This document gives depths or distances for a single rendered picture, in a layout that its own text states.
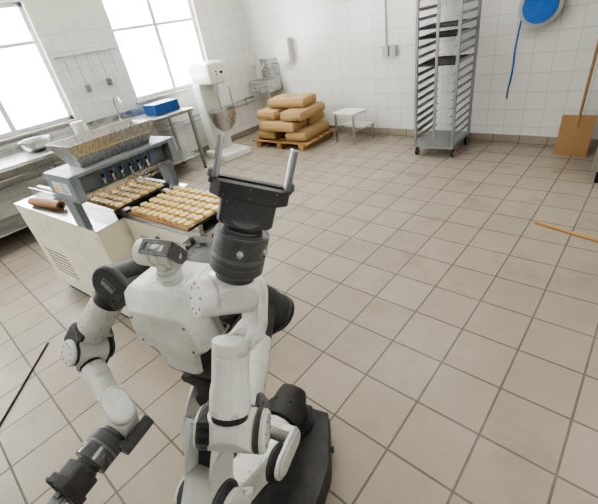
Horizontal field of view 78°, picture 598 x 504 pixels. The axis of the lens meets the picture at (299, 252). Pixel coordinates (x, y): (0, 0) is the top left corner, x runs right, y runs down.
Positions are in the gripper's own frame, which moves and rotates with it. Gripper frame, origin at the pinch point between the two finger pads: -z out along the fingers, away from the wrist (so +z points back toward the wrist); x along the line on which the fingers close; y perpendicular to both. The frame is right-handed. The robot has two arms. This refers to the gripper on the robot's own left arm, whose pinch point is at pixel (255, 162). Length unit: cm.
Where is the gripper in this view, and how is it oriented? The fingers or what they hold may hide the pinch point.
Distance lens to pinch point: 57.0
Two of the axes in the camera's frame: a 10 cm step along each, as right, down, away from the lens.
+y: -1.2, -4.0, 9.1
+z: -2.2, 9.0, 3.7
